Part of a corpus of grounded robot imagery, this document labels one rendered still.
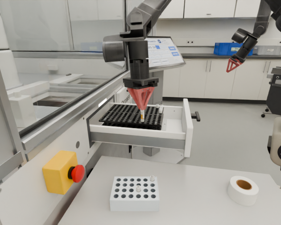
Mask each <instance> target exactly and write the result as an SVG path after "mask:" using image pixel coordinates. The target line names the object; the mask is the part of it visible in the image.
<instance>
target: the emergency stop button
mask: <svg viewBox="0 0 281 225"><path fill-rule="evenodd" d="M84 174H85V169H84V167H83V165H77V166H76V167H75V168H74V169H73V170H72V172H71V177H72V180H73V181H74V182H75V183H79V182H80V181H81V180H82V179H83V177H84Z"/></svg>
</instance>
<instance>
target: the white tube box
mask: <svg viewBox="0 0 281 225"><path fill-rule="evenodd" d="M137 185H140V192H137V191H136V186H137ZM159 201H160V200H159V192H158V184H157V177H154V181H153V182H151V181H150V177H149V176H114V180H113V185H112V191H111V196H110V210H111V211H159Z"/></svg>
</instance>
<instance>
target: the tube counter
mask: <svg viewBox="0 0 281 225"><path fill-rule="evenodd" d="M152 47H153V49H154V50H158V49H167V47H166V45H152Z"/></svg>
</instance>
